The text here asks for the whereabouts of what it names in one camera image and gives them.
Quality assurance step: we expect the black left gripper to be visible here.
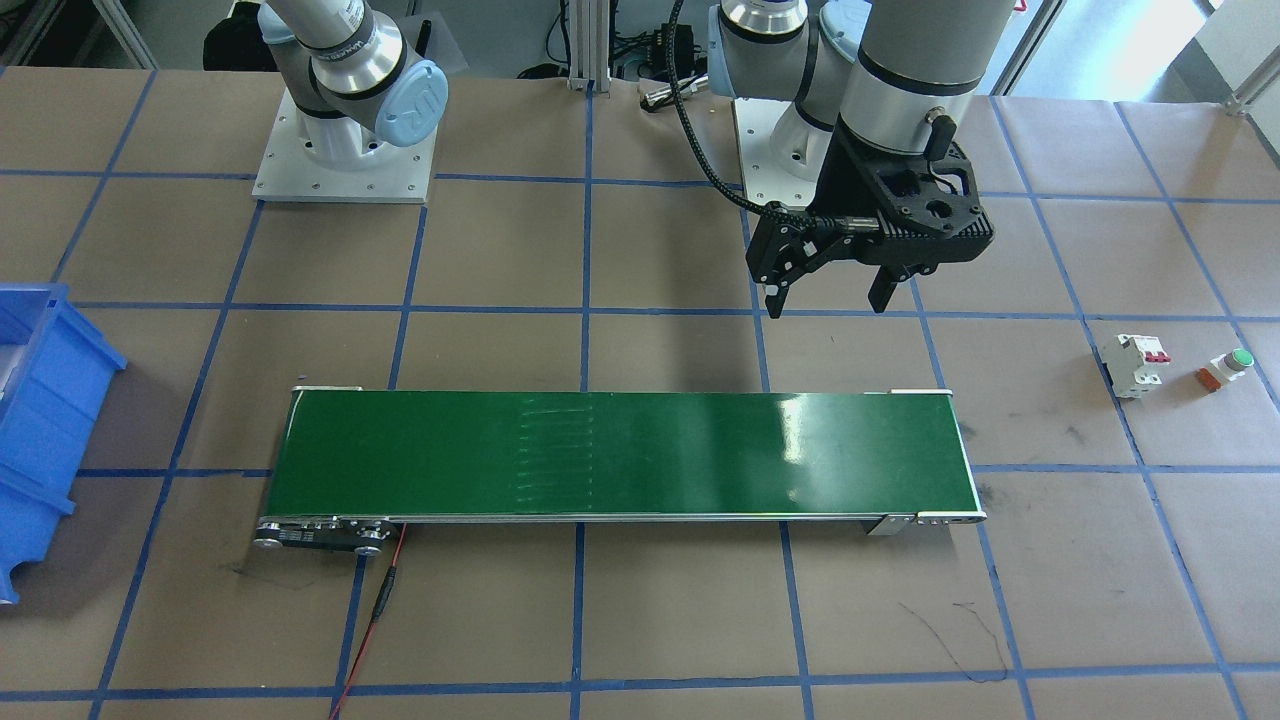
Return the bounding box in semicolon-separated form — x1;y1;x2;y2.
746;126;995;319

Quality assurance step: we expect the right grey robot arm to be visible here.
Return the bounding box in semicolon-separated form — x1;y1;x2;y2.
259;1;449;147

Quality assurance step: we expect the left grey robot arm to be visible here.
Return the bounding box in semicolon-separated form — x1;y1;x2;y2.
708;1;1014;318

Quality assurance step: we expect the white red circuit breaker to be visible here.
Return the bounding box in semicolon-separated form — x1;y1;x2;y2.
1100;334;1172;398

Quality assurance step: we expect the green conveyor belt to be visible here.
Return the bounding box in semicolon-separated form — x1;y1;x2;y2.
253;386;986;555

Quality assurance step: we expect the blue plastic bin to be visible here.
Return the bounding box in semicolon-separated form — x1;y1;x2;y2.
1;283;127;605

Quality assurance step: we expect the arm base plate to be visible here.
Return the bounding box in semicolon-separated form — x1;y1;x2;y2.
252;92;436;205
733;97;832;205

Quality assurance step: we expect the aluminium frame post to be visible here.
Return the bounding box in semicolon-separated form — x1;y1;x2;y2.
564;1;612;94

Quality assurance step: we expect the green push button switch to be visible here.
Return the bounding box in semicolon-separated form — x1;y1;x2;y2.
1194;347;1254;393

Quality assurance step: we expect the red black power cable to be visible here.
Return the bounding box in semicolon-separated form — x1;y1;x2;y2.
328;520;410;720

